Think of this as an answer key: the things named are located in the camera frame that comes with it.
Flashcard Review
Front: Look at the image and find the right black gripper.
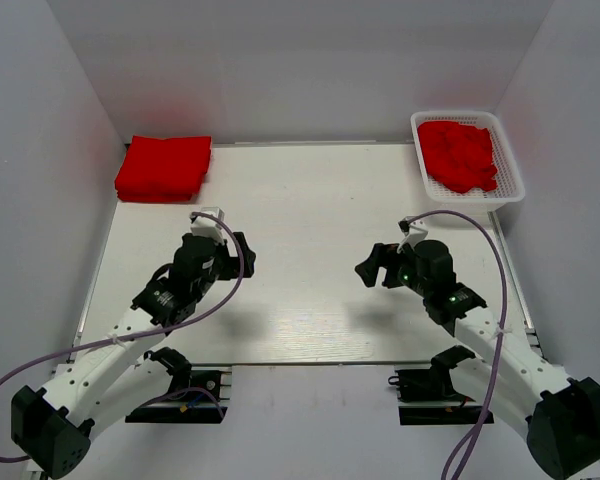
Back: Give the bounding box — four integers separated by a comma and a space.
356, 243, 432, 297

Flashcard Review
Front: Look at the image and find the red t shirt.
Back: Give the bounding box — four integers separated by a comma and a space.
417, 121, 498, 194

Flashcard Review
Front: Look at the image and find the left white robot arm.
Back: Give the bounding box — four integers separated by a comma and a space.
11, 227, 256, 479

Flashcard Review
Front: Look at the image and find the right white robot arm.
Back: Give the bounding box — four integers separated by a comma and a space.
355, 240, 600, 479

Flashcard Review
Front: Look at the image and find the folded red shirt stack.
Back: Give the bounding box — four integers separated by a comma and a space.
114, 136, 212, 203

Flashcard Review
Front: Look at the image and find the white plastic mesh basket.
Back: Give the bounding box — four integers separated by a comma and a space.
410, 110, 526, 212

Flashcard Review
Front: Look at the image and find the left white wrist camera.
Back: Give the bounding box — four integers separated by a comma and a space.
189, 207, 224, 245

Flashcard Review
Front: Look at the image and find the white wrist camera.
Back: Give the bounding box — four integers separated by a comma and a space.
189, 207, 224, 245
398, 217, 428, 251

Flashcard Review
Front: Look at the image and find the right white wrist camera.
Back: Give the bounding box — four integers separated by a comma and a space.
398, 217, 428, 251

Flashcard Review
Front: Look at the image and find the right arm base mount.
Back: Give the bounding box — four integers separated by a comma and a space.
387, 346, 481, 426

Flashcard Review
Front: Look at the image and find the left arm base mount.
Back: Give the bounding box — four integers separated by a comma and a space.
125, 347, 232, 425

